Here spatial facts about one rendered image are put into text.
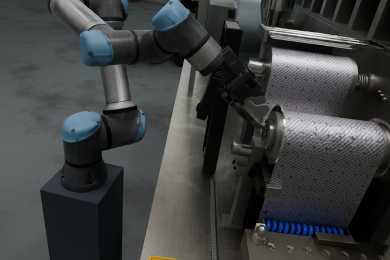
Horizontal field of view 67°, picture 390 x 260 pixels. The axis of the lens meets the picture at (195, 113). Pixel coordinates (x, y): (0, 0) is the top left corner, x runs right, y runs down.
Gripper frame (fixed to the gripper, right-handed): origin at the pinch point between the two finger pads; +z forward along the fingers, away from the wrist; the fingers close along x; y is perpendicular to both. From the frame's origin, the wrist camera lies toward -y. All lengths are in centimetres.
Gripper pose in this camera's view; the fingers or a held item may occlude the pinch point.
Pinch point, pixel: (257, 124)
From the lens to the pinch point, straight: 75.5
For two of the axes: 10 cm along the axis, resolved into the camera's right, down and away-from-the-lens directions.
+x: 0.3, -4.5, 8.9
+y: 7.3, -6.0, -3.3
